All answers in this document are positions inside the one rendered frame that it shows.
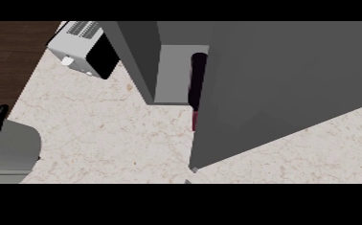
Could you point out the dark wine bottle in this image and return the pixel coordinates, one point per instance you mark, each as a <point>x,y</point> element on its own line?
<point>197,78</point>

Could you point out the white toaster oven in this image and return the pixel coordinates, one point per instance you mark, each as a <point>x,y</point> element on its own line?
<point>80,51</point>

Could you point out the grey cabinet door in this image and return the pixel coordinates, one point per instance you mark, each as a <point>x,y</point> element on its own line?
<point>278,85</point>

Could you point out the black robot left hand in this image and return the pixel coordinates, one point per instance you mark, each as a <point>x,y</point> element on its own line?
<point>4,114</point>

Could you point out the grey cabinet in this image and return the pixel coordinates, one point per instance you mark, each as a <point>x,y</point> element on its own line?
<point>156,59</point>

